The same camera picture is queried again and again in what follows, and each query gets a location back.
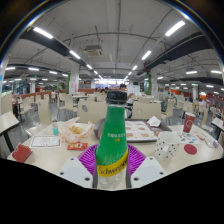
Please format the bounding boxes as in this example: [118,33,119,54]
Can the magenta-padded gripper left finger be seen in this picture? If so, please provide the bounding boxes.
[57,143,98,189]

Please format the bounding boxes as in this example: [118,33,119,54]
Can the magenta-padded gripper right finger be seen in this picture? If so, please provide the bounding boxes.
[127,143,168,189]

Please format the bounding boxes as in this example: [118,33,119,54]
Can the green drink bottle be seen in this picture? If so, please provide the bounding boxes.
[94,90,130,191]

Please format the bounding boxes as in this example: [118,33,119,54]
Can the red sauce packet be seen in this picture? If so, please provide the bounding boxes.
[67,142,89,151]

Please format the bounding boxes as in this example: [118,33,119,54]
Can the white polka-dot mug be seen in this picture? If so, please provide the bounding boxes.
[153,130,182,162]

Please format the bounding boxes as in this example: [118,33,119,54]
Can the dark food tray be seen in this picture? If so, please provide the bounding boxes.
[93,118,166,144]

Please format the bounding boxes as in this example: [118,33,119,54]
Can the clear plastic food bag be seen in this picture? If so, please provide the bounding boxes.
[59,117,96,144]

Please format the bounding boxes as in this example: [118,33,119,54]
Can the white printed card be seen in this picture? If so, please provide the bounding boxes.
[29,134,63,149]

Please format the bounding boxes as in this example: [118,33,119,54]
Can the flat round red coaster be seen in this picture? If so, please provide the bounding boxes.
[183,143,198,156]

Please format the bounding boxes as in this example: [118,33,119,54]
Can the small teal sanitizer bottle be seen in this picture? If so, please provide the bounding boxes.
[50,114,60,137]

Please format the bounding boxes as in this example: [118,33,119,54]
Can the white paper napkin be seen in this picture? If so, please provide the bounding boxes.
[147,115,163,128]

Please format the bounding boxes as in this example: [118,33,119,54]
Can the printed paper leaflet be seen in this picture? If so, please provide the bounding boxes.
[176,131,209,145]

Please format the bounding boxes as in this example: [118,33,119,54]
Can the red flat box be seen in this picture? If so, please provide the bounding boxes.
[11,142,34,164]

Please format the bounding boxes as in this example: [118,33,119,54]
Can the beige chair with round hole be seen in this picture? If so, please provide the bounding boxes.
[77,99,108,125]
[131,100,162,121]

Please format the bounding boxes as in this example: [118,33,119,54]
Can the red paper cup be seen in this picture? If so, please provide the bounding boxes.
[182,112,197,134]

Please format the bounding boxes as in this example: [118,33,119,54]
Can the group of beige chairs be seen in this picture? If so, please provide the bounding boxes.
[0,89,224,134]

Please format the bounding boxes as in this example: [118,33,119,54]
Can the clear plastic wrapper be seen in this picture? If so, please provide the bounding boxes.
[203,136,223,151]

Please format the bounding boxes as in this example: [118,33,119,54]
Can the white side table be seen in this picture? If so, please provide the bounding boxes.
[0,110,20,153]
[210,116,224,141]

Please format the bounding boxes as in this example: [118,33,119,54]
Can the person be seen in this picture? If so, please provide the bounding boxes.
[118,83,136,119]

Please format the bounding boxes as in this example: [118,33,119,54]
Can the ceiling air conditioner unit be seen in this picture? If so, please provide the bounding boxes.
[83,44,104,57]

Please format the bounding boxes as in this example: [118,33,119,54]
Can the group of ceiling lights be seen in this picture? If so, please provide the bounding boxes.
[0,19,224,98]

